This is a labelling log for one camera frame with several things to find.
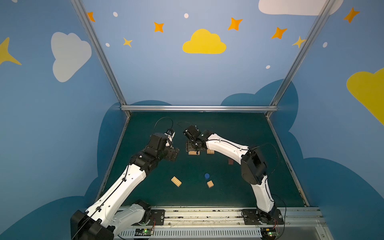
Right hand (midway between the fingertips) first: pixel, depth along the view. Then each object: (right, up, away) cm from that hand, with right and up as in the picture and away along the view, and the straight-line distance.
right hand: (192, 145), depth 92 cm
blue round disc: (+9, -18, -4) cm, 20 cm away
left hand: (-12, +2, -13) cm, 18 cm away
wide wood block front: (-9, -21, -6) cm, 23 cm away
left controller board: (-24, -39, -21) cm, 50 cm away
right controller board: (+37, -40, -20) cm, 59 cm away
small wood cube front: (+10, -21, -7) cm, 25 cm away
